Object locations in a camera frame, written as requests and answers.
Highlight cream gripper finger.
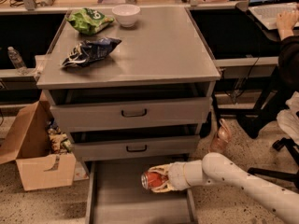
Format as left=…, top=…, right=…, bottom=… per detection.
left=151, top=183, right=174, bottom=193
left=149, top=164, right=170, bottom=174

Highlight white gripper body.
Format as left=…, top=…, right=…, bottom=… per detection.
left=168, top=162, right=189, bottom=190

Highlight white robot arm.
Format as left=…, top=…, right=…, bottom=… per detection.
left=141, top=152, right=299, bottom=224

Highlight middle drawer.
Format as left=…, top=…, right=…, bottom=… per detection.
left=73, top=135, right=199, bottom=161

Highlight drawer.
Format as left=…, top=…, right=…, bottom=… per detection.
left=50, top=97, right=210, bottom=133
left=73, top=135, right=199, bottom=161
left=85, top=155, right=198, bottom=224

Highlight bottom drawer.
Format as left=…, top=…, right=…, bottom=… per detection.
left=85, top=155, right=198, bottom=224

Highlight grey drawer cabinet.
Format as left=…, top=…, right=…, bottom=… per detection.
left=36, top=6, right=221, bottom=166

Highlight top drawer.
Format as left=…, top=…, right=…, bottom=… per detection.
left=50, top=97, right=210, bottom=133

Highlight person's hand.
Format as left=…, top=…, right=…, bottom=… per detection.
left=277, top=10, right=299, bottom=40

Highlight black office chair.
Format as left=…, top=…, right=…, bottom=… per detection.
left=247, top=136, right=299, bottom=189

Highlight snack packets in box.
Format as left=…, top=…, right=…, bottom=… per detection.
left=46, top=119, right=72, bottom=154

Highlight cardboard box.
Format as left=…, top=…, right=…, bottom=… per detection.
left=0, top=94, right=76, bottom=191

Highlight blue chip bag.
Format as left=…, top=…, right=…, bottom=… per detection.
left=62, top=37, right=121, bottom=67

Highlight person in black clothes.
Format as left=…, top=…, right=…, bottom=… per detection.
left=236, top=35, right=299, bottom=139

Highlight white bowl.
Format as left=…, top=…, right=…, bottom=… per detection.
left=112, top=4, right=141, bottom=27

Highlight green chip bag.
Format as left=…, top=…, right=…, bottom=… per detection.
left=67, top=7, right=114, bottom=35

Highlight clear water bottle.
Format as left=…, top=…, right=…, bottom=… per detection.
left=7, top=47, right=28, bottom=76

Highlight laptop computer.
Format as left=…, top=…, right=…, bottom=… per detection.
left=248, top=0, right=298, bottom=30

